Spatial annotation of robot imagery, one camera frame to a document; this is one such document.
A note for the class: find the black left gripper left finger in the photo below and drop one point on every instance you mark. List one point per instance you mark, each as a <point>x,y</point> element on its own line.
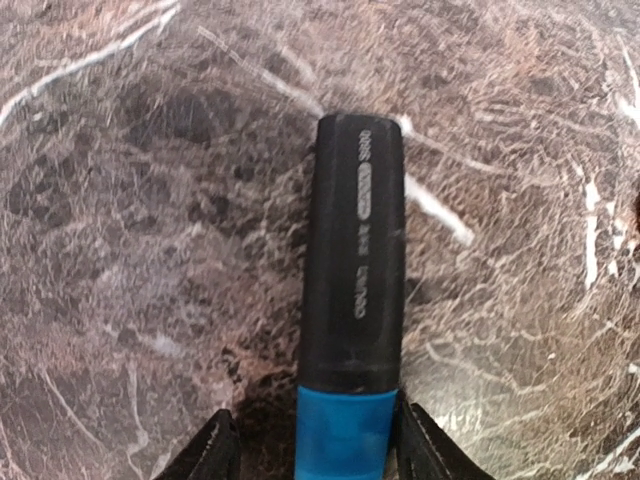
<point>213,453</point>

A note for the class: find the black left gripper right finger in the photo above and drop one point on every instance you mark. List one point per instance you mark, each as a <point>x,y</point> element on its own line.
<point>425,451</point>

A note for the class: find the blue capped black marker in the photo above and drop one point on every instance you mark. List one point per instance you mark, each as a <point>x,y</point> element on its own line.
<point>353,300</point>

